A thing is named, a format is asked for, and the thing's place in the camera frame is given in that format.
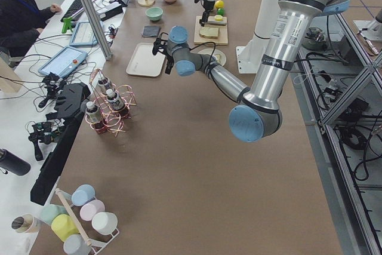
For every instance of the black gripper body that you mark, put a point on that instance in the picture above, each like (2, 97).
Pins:
(170, 60)
(206, 7)

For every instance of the plain bread slice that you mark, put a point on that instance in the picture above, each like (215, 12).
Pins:
(209, 32)

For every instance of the white round plate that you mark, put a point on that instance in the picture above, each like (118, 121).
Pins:
(208, 51)

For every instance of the cream rabbit tray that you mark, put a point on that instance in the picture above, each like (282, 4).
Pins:
(144, 63)

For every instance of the yellow lemon upper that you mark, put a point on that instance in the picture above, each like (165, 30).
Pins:
(219, 4)

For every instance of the green lime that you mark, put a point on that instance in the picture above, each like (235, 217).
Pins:
(221, 11)

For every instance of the half lemon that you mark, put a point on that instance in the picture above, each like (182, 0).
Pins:
(218, 18)

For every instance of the bamboo cutting board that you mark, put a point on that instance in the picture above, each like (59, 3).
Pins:
(223, 32)

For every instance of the grey folded cloth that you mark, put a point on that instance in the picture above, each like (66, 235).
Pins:
(151, 31)

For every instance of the mint green bowl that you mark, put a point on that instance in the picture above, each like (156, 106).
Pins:
(154, 13)

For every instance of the tea bottle right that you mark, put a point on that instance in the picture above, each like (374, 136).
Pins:
(116, 103)

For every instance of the tea bottle front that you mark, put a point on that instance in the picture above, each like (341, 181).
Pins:
(95, 117)

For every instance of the blue tablet far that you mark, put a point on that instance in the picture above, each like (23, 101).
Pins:
(83, 35)

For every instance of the blue tablet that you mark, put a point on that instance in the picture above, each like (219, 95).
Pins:
(83, 35)
(64, 62)

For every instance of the blue tablet near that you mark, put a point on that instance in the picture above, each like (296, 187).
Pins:
(64, 62)

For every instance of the seated person black jacket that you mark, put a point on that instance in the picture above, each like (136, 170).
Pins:
(22, 22)

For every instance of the white cup rack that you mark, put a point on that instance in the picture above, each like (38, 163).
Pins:
(80, 221)

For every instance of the black water bottle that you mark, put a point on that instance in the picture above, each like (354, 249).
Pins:
(13, 163)

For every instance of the copper wire bottle rack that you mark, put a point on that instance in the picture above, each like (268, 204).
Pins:
(112, 120)

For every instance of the aluminium frame post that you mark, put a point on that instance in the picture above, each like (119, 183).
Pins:
(97, 28)

